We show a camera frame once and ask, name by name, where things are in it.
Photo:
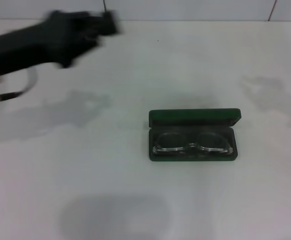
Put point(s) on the clear white glasses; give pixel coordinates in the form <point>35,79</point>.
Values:
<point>193,146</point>

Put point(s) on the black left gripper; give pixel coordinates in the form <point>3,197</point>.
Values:
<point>35,47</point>

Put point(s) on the green glasses case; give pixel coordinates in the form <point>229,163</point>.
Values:
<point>193,117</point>

